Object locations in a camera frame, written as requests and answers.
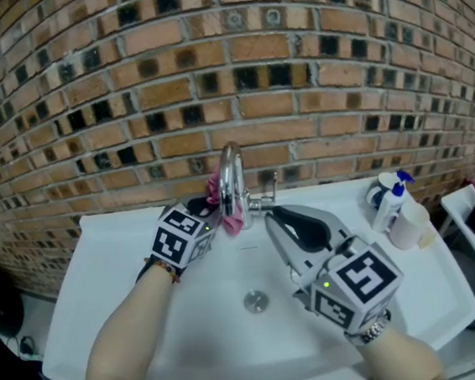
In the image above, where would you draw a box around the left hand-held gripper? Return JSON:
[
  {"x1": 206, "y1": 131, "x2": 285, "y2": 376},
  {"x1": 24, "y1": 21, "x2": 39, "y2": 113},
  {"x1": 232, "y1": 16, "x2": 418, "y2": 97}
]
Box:
[{"x1": 146, "y1": 194, "x2": 226, "y2": 274}]

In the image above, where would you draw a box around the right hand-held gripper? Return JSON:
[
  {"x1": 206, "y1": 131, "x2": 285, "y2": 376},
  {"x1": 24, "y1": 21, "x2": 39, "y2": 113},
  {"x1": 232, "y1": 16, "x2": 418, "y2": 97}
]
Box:
[{"x1": 263, "y1": 193, "x2": 410, "y2": 344}]

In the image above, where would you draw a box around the pink cloth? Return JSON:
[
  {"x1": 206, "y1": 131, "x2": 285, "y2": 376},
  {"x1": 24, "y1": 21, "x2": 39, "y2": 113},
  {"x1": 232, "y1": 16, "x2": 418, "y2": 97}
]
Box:
[{"x1": 201, "y1": 163, "x2": 247, "y2": 242}]

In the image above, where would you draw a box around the chrome faucet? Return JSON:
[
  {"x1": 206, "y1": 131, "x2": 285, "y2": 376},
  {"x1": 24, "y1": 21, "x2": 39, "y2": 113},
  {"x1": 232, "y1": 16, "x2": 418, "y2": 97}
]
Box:
[{"x1": 213, "y1": 137, "x2": 284, "y2": 234}]

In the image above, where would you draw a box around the person's left forearm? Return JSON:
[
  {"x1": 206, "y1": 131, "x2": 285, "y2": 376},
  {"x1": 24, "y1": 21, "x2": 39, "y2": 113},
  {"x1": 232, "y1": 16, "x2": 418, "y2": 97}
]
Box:
[{"x1": 70, "y1": 258, "x2": 191, "y2": 380}]

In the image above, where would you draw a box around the person's right forearm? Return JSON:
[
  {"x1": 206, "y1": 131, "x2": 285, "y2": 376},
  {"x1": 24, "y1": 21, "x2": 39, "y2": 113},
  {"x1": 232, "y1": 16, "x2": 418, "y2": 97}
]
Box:
[{"x1": 353, "y1": 323, "x2": 448, "y2": 380}]

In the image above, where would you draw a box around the white toothbrush holder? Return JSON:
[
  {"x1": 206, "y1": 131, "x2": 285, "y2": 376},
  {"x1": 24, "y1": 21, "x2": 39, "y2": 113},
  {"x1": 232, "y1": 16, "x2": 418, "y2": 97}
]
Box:
[{"x1": 364, "y1": 170, "x2": 399, "y2": 231}]

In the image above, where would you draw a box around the metal sink drain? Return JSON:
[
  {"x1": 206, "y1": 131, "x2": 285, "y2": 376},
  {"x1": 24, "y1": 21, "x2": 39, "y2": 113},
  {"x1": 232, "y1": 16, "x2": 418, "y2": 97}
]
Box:
[{"x1": 243, "y1": 287, "x2": 271, "y2": 315}]

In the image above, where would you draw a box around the white round bottle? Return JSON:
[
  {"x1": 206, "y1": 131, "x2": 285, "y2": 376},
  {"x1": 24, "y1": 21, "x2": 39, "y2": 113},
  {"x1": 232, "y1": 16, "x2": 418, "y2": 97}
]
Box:
[{"x1": 386, "y1": 202, "x2": 434, "y2": 252}]

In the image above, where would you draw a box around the silver wristwatch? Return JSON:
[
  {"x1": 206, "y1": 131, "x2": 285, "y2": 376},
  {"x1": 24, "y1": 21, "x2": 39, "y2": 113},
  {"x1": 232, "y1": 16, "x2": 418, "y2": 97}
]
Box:
[{"x1": 342, "y1": 310, "x2": 396, "y2": 347}]

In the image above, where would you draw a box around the pale yellow soap bar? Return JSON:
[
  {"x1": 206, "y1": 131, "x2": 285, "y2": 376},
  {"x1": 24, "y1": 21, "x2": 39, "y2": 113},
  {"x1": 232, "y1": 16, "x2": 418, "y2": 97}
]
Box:
[{"x1": 415, "y1": 231, "x2": 439, "y2": 251}]

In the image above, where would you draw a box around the white sink basin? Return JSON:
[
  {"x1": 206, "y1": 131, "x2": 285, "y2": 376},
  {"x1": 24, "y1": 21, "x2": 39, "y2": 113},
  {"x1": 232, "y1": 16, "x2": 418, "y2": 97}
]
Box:
[{"x1": 26, "y1": 169, "x2": 475, "y2": 380}]

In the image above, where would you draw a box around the black chair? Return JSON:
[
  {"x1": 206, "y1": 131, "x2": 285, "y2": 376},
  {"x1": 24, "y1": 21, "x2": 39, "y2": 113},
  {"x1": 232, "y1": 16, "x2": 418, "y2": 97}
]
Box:
[{"x1": 0, "y1": 244, "x2": 86, "y2": 380}]

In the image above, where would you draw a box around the brown bead bracelet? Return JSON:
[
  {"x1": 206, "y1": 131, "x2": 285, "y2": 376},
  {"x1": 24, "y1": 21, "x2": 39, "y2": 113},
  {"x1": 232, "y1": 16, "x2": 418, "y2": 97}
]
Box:
[{"x1": 143, "y1": 252, "x2": 183, "y2": 288}]

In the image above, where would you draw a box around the tangle of black cables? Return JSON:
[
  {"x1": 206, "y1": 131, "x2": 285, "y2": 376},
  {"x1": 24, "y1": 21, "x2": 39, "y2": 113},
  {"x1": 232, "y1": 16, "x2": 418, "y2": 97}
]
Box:
[{"x1": 6, "y1": 331, "x2": 45, "y2": 366}]

